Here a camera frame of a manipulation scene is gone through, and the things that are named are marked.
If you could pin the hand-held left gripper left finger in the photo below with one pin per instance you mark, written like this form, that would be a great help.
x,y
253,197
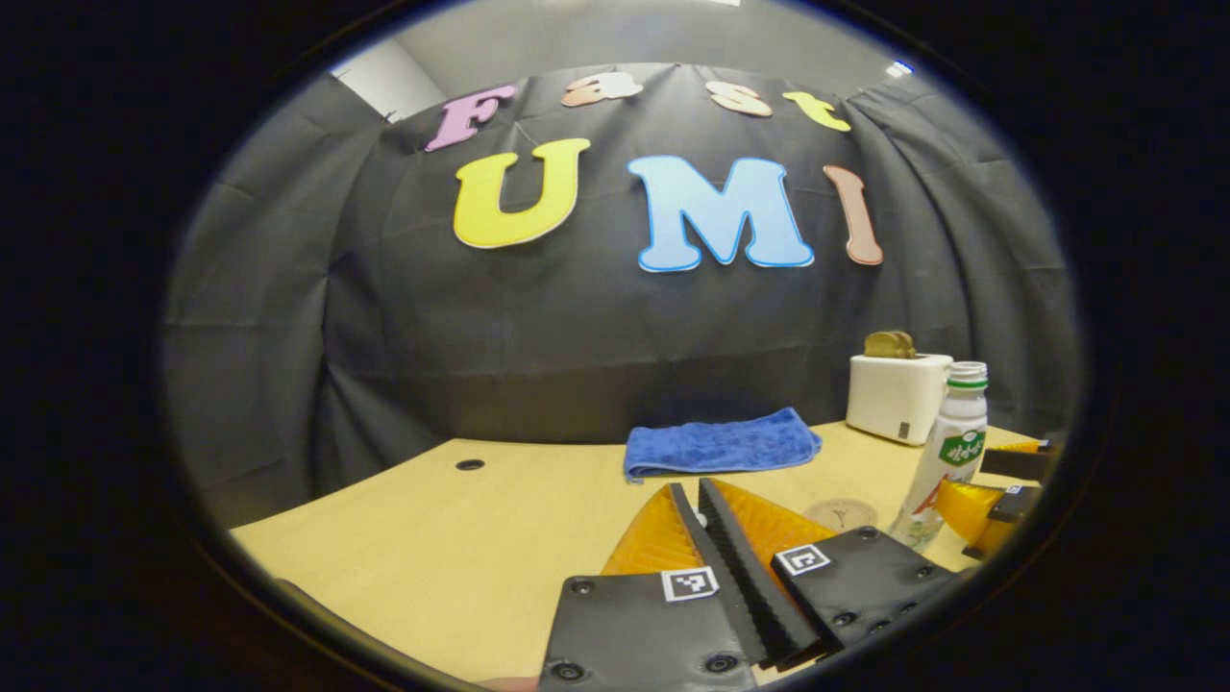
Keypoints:
x,y
715,562

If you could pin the white water bottle green label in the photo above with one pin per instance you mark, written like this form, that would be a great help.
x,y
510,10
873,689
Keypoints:
x,y
947,461

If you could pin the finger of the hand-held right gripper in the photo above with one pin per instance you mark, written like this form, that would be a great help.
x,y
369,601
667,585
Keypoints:
x,y
1019,461
980,514

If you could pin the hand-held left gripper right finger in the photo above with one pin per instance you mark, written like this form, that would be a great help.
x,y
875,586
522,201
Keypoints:
x,y
759,596

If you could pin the white toaster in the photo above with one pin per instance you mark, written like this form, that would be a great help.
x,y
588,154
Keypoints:
x,y
894,399

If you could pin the brown bread slices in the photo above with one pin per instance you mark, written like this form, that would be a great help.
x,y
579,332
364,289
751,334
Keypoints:
x,y
889,344

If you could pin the round brown coaster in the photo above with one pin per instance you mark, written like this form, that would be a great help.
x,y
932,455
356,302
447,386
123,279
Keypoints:
x,y
836,514

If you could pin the blue towel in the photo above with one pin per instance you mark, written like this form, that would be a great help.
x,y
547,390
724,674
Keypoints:
x,y
721,444

